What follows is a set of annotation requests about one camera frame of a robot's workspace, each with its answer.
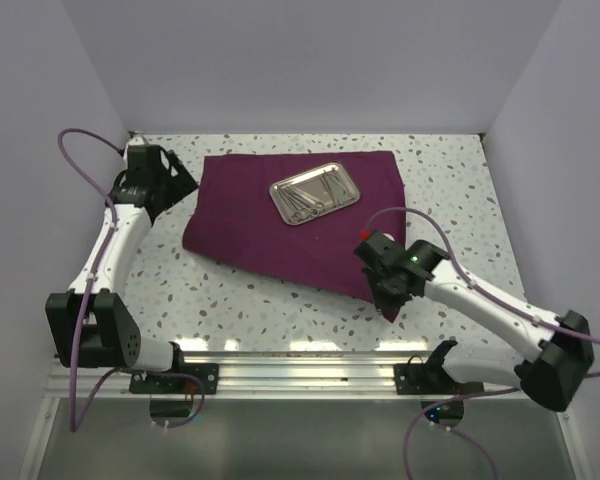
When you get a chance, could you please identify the stainless steel instrument tray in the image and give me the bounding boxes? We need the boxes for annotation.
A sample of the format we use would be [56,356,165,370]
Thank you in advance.
[269,162,361,226]

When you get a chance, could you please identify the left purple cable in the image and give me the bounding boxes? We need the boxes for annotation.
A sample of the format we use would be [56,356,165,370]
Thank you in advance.
[56,127,205,433]

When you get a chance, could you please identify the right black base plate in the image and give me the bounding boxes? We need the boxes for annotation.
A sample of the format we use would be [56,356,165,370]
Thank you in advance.
[393,363,484,395]

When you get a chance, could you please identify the steel surgical scissors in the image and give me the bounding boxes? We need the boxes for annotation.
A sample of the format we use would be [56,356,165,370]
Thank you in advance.
[280,192,324,225]

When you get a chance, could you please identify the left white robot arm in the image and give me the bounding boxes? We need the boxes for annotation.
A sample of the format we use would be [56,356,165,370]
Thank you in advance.
[45,144,198,393]

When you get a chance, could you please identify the steel forceps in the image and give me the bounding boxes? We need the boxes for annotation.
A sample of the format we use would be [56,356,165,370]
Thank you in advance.
[321,170,342,206]

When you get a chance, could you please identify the aluminium mounting rail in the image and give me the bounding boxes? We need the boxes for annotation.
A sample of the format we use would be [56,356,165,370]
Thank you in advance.
[43,349,571,401]

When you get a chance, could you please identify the purple surgical wrap cloth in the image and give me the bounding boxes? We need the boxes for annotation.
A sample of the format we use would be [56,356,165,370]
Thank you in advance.
[182,151,406,301]

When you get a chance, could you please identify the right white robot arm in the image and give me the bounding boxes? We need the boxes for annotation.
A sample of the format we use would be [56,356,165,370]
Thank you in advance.
[355,231,595,412]

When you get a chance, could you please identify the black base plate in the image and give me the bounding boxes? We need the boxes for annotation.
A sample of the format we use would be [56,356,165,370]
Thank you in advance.
[129,363,219,395]
[393,363,484,395]

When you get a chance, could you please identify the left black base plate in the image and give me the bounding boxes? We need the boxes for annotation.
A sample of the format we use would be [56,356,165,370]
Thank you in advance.
[129,363,219,395]

